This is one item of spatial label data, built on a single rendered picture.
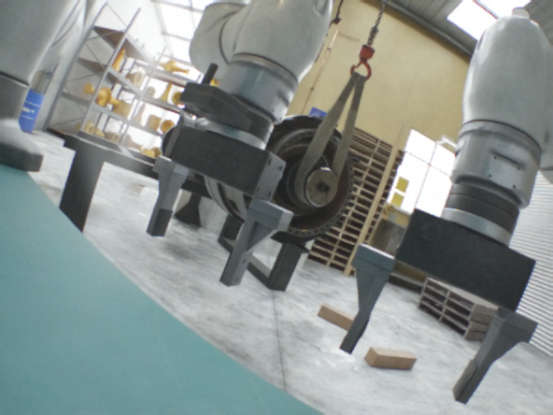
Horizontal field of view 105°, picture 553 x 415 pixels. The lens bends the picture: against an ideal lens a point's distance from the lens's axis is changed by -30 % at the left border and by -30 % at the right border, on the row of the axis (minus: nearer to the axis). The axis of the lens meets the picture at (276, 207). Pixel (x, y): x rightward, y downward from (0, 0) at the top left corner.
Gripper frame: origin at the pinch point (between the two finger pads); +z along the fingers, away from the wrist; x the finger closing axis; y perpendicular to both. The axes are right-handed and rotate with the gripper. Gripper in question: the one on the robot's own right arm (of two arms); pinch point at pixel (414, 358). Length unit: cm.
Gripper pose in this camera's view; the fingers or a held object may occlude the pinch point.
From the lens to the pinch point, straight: 31.7
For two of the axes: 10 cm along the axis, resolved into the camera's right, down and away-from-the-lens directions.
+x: 8.4, 3.7, -4.0
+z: -3.8, 9.2, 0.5
